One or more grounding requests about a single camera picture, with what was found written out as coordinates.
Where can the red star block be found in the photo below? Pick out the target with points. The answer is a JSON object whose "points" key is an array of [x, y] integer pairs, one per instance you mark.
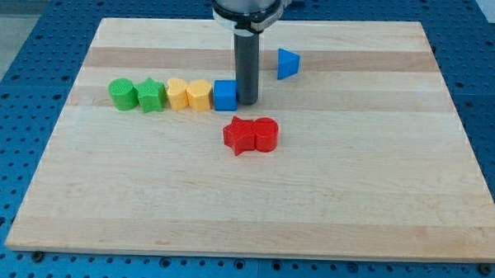
{"points": [[239, 136]]}

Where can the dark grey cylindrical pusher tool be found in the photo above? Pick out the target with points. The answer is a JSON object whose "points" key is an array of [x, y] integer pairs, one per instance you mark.
{"points": [[246, 60]]}

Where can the yellow hexagon block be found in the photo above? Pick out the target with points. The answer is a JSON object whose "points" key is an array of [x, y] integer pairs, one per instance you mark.
{"points": [[199, 93]]}

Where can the green star block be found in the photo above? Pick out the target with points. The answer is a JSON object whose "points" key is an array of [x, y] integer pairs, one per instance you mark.
{"points": [[152, 95]]}

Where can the green cylinder block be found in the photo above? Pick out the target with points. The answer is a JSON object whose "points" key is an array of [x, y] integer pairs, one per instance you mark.
{"points": [[123, 94]]}

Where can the red cylinder block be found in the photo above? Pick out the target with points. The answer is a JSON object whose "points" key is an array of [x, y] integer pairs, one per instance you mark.
{"points": [[265, 130]]}

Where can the blue triangle block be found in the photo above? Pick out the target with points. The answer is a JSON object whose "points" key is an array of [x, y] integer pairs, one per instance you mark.
{"points": [[287, 64]]}

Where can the blue cube block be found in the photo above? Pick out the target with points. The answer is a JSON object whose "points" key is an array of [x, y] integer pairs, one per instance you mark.
{"points": [[225, 96]]}

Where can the wooden board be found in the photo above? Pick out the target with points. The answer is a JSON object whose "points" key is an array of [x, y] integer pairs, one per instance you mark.
{"points": [[372, 161]]}

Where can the yellow heart block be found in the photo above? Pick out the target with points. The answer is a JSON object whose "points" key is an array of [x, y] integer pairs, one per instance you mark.
{"points": [[176, 92]]}

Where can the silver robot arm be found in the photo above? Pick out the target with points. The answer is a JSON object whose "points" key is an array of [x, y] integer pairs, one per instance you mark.
{"points": [[248, 17]]}

